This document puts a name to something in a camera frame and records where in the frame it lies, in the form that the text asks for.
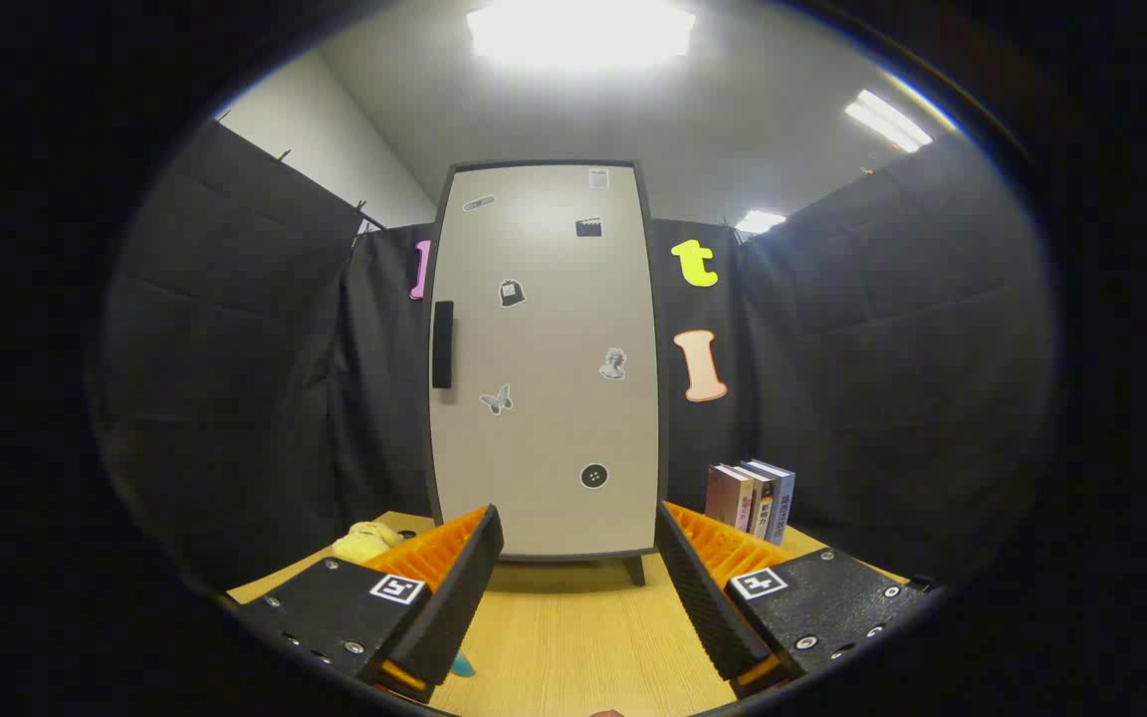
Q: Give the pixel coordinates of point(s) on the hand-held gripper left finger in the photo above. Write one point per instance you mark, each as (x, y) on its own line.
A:
(454, 597)

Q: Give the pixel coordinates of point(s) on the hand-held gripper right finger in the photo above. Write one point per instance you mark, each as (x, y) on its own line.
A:
(703, 597)

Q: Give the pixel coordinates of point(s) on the white blue tube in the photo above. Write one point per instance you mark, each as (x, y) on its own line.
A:
(462, 665)

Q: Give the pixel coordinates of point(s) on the beige cabinet door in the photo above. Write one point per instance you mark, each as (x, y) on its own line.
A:
(544, 349)

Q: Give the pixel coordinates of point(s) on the yellow plush toy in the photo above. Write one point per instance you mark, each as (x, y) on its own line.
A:
(366, 543)

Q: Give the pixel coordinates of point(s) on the white spine book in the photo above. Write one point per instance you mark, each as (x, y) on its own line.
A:
(760, 503)

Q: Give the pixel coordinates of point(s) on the grey blue book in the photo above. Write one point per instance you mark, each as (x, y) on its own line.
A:
(781, 503)

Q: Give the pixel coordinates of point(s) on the dark grey cabinet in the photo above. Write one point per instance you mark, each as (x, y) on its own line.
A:
(663, 448)

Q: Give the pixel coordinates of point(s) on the black backdrop cloth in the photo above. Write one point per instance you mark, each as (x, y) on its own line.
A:
(235, 349)

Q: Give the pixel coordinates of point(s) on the small ceiling light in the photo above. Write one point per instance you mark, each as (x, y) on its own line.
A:
(761, 221)

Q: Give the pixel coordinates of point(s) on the long ceiling light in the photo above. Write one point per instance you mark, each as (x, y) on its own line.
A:
(887, 119)

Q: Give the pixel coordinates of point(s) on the large ceiling light panel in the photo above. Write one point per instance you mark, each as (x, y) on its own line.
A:
(581, 32)

